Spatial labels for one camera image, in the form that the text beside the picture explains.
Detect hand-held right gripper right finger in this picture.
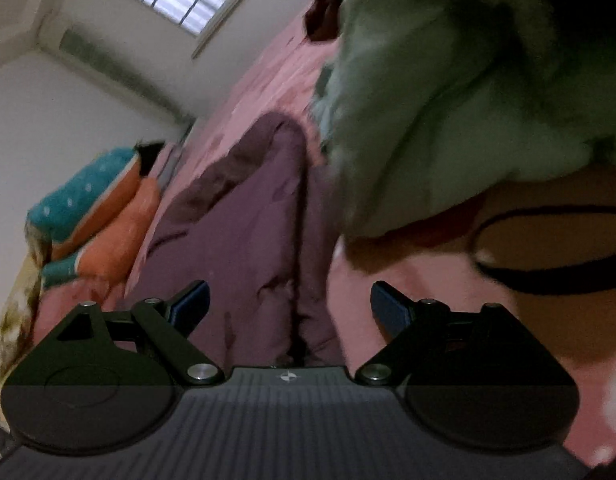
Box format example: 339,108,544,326
355,281,534,387

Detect grey curtain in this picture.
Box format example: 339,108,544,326
58,27,197,127

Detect dark red quilted jacket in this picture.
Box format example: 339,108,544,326
304,0,371,43

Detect bed with pink printed sheet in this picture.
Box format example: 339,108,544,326
33,10,616,467

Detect light green fleece garment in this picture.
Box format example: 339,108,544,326
307,0,616,241

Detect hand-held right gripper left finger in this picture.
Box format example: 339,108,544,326
55,281,225,387

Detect purple down jacket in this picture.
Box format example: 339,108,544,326
125,111,345,367

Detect floral quilt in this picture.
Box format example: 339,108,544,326
0,224,45,387

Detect teal and orange pillow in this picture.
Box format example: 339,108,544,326
27,146,150,262
39,176,162,290

